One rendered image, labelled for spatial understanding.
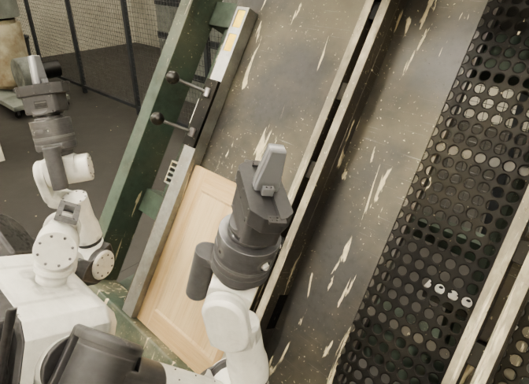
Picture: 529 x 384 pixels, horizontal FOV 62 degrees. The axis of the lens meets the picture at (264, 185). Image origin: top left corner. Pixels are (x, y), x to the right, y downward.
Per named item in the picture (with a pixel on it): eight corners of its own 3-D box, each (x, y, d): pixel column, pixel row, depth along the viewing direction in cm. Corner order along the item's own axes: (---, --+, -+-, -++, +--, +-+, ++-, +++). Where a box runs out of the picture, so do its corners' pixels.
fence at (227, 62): (132, 308, 134) (121, 309, 131) (246, 12, 128) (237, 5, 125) (142, 317, 131) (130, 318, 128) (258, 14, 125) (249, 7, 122)
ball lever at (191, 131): (192, 139, 127) (147, 122, 122) (197, 127, 127) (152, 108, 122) (194, 140, 124) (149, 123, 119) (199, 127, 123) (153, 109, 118)
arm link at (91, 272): (102, 296, 114) (38, 285, 94) (65, 282, 119) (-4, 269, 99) (119, 253, 117) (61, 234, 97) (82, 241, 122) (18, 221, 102)
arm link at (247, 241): (237, 219, 49) (217, 288, 56) (315, 223, 52) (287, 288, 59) (223, 156, 59) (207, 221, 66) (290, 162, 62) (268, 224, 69)
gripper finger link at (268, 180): (290, 149, 53) (276, 189, 56) (264, 145, 52) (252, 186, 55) (293, 156, 51) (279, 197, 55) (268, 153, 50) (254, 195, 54)
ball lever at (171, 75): (207, 100, 126) (162, 81, 121) (212, 87, 126) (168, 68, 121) (210, 100, 123) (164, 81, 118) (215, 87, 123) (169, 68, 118)
